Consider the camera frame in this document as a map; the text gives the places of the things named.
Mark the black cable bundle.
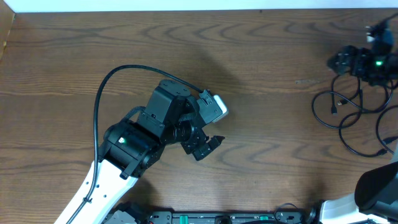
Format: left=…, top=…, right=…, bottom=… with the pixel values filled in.
left=311, top=74, right=394, bottom=130

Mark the separated black usb cable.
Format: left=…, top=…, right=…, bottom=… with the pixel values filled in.
left=338, top=104, right=398, bottom=158

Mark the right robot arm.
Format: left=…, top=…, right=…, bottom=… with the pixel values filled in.
left=316, top=44, right=397, bottom=223

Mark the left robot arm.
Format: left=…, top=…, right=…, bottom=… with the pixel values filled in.
left=56, top=80, right=228, bottom=223

